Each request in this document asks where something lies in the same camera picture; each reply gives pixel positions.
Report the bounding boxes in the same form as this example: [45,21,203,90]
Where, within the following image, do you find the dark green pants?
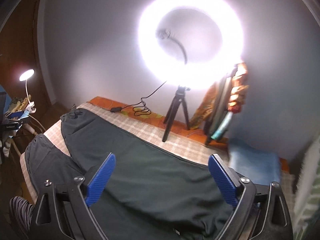
[24,108,246,239]

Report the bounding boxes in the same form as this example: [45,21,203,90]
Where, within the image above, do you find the folded blue towel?
[228,139,281,185]

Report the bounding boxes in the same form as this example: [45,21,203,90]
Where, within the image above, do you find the green white striped pillow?
[293,138,319,239]

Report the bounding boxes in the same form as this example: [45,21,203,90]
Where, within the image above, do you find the orange patterned bed sheet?
[88,96,290,173]

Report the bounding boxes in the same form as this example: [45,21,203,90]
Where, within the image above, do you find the hanging colourful clothes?
[189,62,249,146]

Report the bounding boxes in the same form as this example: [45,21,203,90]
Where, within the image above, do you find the black tripod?
[162,86,190,142]

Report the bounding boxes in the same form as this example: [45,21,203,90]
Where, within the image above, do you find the white clip desk lamp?
[19,69,36,114]

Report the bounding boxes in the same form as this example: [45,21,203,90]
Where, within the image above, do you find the black power cable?
[109,81,168,118]

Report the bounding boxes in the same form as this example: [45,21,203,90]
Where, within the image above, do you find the white ring light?
[137,0,245,90]

